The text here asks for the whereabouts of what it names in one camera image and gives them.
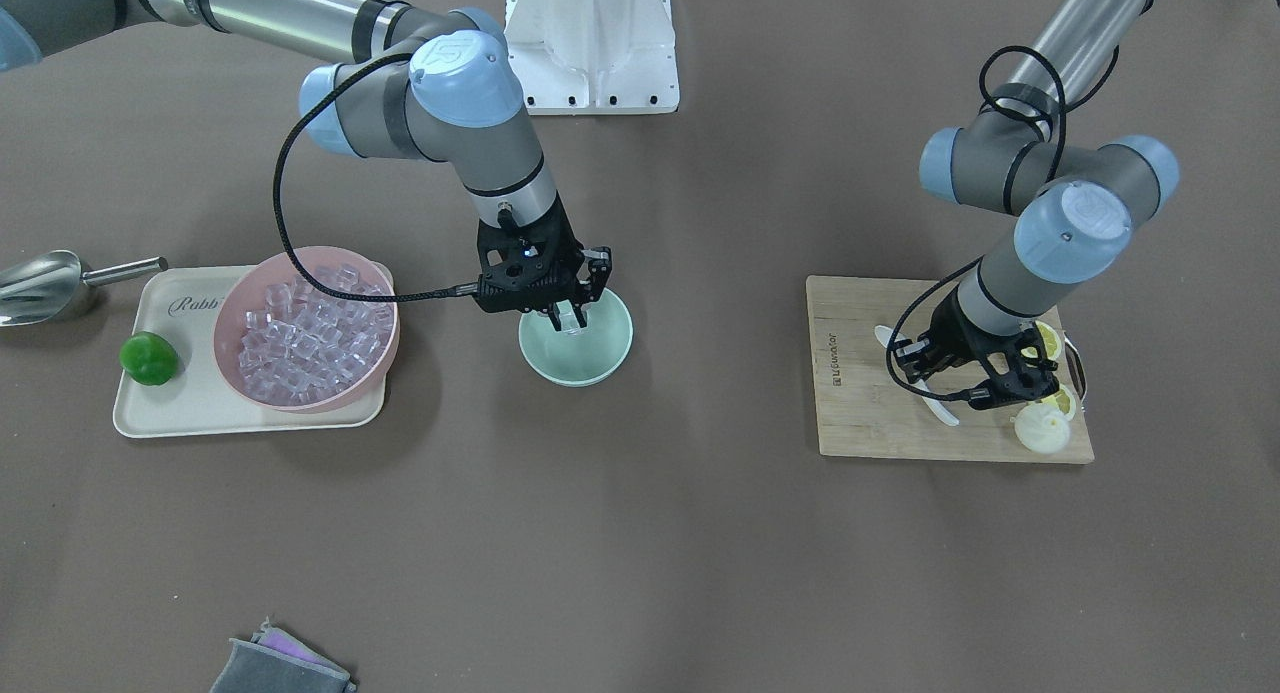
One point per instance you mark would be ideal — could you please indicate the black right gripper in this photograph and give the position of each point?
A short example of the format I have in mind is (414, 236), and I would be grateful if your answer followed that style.
(598, 268)

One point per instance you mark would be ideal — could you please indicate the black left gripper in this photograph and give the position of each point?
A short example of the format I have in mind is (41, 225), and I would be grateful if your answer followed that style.
(951, 331)

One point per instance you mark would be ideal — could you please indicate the clear ice cube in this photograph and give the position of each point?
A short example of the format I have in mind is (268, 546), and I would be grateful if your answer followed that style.
(569, 322)

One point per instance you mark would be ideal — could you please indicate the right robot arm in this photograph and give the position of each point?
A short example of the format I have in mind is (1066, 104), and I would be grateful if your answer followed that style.
(397, 82)

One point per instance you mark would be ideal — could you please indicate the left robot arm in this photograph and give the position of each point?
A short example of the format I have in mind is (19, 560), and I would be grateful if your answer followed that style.
(1075, 209)

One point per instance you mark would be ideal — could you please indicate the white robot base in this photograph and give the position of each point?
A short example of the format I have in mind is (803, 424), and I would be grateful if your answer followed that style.
(594, 57)

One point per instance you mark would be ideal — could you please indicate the mint green bowl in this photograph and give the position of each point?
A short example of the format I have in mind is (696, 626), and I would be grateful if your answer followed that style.
(585, 359)

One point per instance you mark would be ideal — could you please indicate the pile of clear ice cubes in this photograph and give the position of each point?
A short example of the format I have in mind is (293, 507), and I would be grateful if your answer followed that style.
(298, 346)

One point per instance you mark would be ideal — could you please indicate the pink bowl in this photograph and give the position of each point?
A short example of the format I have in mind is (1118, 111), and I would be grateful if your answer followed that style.
(337, 272)

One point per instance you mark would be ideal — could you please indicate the steel ice scoop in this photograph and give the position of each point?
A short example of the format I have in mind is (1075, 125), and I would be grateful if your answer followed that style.
(60, 285)

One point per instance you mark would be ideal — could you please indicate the wooden cutting board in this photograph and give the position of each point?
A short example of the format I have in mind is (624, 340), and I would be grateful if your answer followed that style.
(861, 413)

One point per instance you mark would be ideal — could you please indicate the lemon slice stack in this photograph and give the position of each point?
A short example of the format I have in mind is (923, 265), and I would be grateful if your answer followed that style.
(1051, 342)

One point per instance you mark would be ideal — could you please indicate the lemon slice near bun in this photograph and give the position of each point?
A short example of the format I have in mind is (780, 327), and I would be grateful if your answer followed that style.
(1065, 400)

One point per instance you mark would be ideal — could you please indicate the cream plastic tray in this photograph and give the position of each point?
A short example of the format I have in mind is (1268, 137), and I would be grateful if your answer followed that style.
(182, 305)

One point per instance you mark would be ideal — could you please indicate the green lime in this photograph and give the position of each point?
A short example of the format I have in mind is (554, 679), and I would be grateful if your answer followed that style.
(148, 359)

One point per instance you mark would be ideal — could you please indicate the grey folded cloth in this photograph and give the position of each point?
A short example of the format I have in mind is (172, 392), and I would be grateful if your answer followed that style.
(273, 660)

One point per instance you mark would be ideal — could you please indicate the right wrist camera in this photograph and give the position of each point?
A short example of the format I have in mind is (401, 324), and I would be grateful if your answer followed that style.
(532, 295)

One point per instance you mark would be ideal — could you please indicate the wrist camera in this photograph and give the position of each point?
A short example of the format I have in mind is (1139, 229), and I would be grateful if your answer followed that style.
(1026, 380)
(532, 295)

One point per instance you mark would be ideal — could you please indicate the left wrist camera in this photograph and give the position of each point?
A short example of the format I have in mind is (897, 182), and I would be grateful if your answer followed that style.
(1026, 380)

